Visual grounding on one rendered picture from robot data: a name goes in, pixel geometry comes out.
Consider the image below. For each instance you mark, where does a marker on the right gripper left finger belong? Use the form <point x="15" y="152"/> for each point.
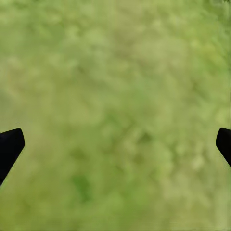
<point x="12" y="143"/>

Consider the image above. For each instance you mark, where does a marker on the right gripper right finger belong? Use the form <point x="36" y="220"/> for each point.
<point x="223" y="142"/>

